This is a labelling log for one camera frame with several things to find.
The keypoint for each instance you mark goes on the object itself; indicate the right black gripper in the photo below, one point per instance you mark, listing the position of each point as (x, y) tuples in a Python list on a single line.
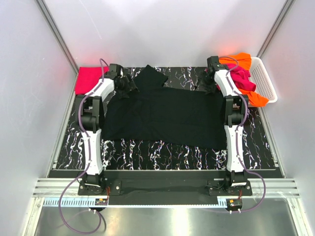
[(209, 89)]

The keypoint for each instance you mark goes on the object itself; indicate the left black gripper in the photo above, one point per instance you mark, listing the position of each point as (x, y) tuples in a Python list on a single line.
[(130, 86)]

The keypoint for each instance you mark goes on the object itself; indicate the black t-shirt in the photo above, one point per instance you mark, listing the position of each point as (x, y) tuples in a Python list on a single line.
[(155, 112)]

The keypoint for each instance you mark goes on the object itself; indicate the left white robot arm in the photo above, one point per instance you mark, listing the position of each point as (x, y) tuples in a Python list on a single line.
[(90, 117)]

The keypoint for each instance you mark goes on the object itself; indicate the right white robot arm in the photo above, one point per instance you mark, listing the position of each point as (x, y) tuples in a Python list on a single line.
[(235, 109)]

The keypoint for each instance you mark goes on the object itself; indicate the crumpled pink t-shirt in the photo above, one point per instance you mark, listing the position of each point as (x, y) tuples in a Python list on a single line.
[(241, 78)]

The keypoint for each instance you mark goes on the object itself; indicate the folded pink t-shirt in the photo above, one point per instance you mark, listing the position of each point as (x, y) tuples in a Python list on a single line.
[(87, 80)]

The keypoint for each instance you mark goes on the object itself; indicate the orange t-shirt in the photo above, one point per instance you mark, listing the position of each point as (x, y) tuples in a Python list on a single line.
[(244, 60)]

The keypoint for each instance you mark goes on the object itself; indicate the white plastic basket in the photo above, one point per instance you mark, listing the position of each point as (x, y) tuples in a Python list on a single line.
[(261, 78)]

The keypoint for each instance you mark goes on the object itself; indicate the aluminium frame rail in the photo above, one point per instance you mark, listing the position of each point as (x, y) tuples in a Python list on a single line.
[(275, 187)]

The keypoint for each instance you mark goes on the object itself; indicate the white slotted cable duct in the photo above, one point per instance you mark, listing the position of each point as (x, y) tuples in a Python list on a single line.
[(146, 203)]

